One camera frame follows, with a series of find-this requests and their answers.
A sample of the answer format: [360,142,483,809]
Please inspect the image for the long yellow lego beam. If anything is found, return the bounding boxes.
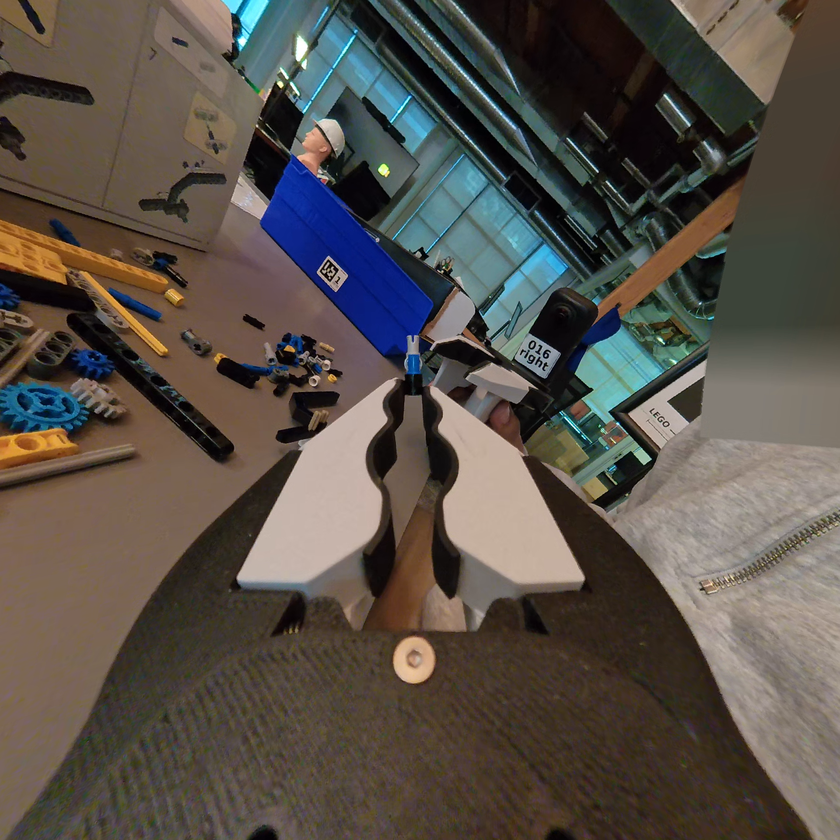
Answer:
[0,218,169,294]

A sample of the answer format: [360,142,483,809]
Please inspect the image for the silver ceiling ventilation ducts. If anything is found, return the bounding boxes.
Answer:
[367,0,769,316]

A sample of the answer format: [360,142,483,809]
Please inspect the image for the grey zip hoodie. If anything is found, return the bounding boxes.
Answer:
[525,420,840,840]

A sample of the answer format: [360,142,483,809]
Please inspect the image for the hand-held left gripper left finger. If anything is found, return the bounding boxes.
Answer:
[235,377,414,631]

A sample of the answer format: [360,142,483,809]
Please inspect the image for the person's right forearm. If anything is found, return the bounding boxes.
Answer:
[361,482,468,632]

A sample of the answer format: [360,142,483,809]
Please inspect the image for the person's right hand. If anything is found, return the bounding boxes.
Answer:
[489,403,527,454]

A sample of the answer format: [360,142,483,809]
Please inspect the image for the grey lego gear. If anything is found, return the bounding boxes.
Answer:
[70,377,130,420]

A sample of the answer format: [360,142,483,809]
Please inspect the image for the dark computer monitor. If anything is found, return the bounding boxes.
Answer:
[331,161,395,221]

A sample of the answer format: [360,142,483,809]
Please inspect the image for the mannequin head with white helmet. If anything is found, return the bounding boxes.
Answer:
[297,118,347,181]

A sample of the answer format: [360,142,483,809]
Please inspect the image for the black framed sign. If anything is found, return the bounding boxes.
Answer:
[609,357,710,460]

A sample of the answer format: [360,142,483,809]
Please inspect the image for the yellow lego plate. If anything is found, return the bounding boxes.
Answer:
[0,231,68,284]

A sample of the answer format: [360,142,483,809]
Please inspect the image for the pile of small lego pins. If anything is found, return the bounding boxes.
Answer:
[213,331,343,396]

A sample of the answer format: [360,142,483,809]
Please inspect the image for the short black lego beam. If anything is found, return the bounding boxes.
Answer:
[0,268,97,313]

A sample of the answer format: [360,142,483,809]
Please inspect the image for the large blue plastic bin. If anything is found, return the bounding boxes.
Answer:
[260,159,435,358]

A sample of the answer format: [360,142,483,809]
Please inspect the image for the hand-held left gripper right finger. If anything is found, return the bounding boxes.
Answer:
[420,384,587,631]

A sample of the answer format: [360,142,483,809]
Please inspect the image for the large blue lego gear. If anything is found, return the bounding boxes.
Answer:
[0,382,90,434]

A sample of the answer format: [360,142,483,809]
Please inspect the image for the light grey lego beam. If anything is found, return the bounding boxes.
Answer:
[66,268,132,327]

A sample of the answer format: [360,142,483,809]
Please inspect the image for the black and blue lego connector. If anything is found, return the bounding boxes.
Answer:
[131,247,189,288]

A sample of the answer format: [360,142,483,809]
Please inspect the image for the lego instruction booklet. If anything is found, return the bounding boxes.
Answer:
[0,0,263,252]

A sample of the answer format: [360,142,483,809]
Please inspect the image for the long grey lego axle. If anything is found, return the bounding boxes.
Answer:
[0,444,137,489]

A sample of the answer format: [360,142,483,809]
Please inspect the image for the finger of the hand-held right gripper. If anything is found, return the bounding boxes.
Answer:
[430,335,494,395]
[465,364,530,422]

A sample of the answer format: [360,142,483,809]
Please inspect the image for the dark grey lego beam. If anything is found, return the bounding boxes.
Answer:
[26,329,77,379]

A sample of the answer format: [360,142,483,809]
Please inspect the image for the black lego brick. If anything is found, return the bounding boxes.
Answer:
[290,390,341,424]
[276,410,329,444]

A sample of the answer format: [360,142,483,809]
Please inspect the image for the short yellow lego beam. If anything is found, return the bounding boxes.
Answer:
[0,428,80,469]

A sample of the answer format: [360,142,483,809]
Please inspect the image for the thin yellow lego stick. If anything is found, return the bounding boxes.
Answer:
[84,270,169,357]

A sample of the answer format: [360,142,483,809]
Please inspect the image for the long black lego beam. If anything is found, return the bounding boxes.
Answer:
[67,312,236,462]

